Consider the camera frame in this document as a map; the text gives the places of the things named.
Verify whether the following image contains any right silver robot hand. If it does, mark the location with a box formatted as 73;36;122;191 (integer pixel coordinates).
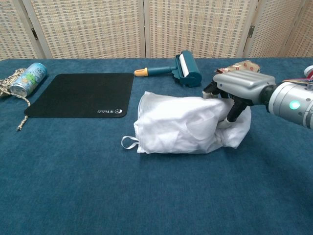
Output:
202;70;277;128

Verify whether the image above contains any translucent plastic bag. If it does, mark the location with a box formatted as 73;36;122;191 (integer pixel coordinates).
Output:
134;91;252;155

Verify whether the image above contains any gold foil snack packet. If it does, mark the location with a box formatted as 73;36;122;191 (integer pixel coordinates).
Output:
215;61;261;74

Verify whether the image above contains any teal lint roller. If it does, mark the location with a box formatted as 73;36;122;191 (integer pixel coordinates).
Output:
134;50;203;89

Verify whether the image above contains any woven folding screen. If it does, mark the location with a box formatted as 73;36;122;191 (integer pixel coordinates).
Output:
0;0;313;59

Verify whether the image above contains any black mouse pad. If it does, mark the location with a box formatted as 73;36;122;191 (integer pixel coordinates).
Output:
23;72;135;118

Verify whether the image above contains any light blue drink can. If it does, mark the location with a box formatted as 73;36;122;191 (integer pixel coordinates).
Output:
10;62;48;98

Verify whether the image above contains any beige braided rope coil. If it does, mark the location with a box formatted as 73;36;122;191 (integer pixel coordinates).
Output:
0;68;31;132

